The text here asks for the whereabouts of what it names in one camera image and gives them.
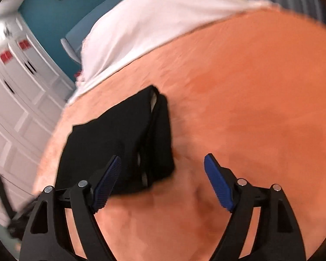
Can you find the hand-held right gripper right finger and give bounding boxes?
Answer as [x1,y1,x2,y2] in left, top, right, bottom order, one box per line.
[204,154,306,261]

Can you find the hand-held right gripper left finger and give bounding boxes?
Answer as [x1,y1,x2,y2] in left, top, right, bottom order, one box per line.
[19,156,122,261]

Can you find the black pants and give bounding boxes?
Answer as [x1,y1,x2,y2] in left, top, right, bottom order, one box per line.
[55,85,176,197]

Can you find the white panelled wardrobe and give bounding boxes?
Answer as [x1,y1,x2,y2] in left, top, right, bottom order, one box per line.
[0,13,77,223]

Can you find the orange blanket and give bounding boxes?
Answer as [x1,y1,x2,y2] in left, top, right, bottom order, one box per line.
[33,5,326,261]

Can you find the grey-blue headboard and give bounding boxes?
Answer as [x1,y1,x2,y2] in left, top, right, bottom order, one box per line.
[67,0,142,60]

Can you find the white lace-trimmed sheet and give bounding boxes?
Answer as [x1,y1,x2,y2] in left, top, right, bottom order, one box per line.
[68,0,283,104]

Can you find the white ribbed object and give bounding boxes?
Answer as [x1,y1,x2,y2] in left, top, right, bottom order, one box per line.
[60,37,82,64]

